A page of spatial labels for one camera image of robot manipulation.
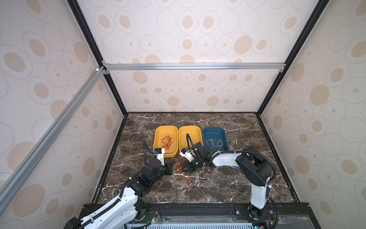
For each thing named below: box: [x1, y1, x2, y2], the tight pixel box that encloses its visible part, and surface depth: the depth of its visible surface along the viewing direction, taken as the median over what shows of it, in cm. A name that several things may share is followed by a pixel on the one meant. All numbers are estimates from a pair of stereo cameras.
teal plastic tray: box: [202, 126, 229, 153], surface depth 102 cm
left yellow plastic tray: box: [153, 125, 179, 158], surface depth 104 cm
